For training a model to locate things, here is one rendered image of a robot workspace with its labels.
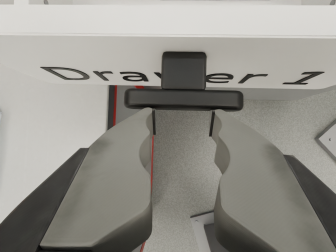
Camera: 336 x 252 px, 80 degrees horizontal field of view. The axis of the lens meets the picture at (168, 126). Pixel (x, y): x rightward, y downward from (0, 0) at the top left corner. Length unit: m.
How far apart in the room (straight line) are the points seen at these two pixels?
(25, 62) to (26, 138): 0.17
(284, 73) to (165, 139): 0.88
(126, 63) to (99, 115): 0.15
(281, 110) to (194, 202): 0.64
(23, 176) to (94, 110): 0.13
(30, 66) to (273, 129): 1.06
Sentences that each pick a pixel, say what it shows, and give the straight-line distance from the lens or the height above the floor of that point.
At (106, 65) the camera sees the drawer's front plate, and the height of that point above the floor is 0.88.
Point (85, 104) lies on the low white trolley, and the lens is 0.30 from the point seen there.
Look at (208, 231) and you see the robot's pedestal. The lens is 1.05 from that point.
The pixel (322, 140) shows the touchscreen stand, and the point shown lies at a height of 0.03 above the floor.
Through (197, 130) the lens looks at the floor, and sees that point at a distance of 1.04.
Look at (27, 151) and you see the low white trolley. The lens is 0.34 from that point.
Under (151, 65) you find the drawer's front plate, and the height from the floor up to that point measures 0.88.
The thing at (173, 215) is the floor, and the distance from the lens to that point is 1.11.
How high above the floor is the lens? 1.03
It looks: 86 degrees down
